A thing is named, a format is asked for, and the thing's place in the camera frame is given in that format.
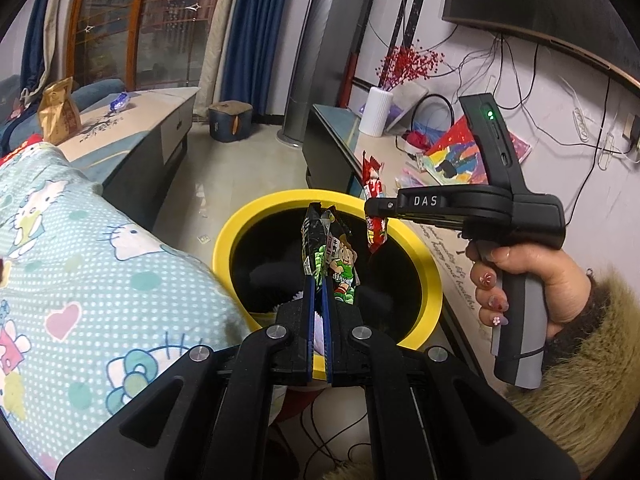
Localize coffee table with drawers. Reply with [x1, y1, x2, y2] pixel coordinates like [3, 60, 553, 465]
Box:
[55, 87, 201, 231]

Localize white ribbed vase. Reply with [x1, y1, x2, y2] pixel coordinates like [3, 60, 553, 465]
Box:
[359, 86, 396, 137]

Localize white card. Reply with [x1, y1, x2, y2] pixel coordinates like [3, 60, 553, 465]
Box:
[385, 82, 431, 133]

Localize blue curtain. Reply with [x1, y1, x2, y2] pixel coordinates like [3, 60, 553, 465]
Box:
[220, 0, 293, 116]
[20, 0, 61, 96]

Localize cartoon cat printed blanket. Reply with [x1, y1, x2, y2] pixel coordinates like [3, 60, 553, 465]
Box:
[0, 142, 251, 480]

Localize person's right forearm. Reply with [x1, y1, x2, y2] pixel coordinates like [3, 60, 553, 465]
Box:
[500, 267, 640, 480]

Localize white foam net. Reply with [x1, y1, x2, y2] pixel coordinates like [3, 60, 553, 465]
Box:
[272, 287, 307, 312]

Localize person's right hand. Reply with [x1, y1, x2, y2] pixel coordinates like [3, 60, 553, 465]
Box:
[466, 246, 595, 341]

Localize black floor cable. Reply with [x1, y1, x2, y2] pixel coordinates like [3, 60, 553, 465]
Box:
[270, 410, 371, 480]

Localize beige curtain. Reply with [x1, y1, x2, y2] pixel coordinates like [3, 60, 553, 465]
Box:
[197, 0, 251, 111]
[42, 0, 86, 86]

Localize pink book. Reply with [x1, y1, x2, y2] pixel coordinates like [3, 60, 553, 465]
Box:
[510, 132, 532, 163]

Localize white power strip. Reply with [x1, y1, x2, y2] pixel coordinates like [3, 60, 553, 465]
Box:
[597, 132, 616, 166]
[572, 107, 593, 141]

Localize blue sofa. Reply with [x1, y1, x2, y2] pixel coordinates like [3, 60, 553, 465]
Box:
[0, 75, 126, 151]

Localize wooden framed glass door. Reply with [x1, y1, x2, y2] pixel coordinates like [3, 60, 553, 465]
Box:
[65, 0, 231, 93]

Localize red berry branches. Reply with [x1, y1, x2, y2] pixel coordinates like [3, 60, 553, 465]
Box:
[375, 44, 446, 92]

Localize standing air conditioner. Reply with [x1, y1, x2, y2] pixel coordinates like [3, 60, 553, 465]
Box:
[277, 0, 381, 148]

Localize black wall cables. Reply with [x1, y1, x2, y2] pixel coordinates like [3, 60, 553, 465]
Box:
[450, 25, 640, 171]

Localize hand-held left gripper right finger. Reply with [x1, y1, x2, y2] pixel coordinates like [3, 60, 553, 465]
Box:
[320, 277, 581, 480]

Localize black cable loop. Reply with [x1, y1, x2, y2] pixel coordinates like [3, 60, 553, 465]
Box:
[412, 94, 456, 136]

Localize red blanket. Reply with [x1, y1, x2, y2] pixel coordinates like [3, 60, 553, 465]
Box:
[0, 132, 46, 166]

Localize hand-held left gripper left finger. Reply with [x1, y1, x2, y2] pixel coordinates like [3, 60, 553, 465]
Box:
[55, 275, 321, 480]

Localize yellow rimmed trash bin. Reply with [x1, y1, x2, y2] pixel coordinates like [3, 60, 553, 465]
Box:
[212, 189, 444, 386]

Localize wall mounted television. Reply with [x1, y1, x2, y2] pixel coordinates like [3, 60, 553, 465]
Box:
[442, 0, 640, 86]

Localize long red snack wrapper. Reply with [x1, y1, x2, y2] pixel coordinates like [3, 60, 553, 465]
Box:
[361, 152, 390, 256]

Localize colourful painted picture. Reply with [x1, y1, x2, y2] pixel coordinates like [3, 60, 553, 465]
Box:
[420, 115, 493, 186]

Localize red white hat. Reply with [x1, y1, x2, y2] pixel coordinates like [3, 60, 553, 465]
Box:
[402, 130, 433, 153]

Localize black green snack wrapper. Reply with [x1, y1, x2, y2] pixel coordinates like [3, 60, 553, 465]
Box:
[299, 201, 361, 306]

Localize blue storage stool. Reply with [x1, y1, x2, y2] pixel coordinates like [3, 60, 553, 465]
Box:
[207, 101, 255, 143]

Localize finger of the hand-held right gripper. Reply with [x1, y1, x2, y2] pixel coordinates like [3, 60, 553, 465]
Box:
[364, 186, 512, 227]

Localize brown paper bag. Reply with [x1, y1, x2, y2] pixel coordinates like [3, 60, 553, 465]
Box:
[37, 77, 83, 146]

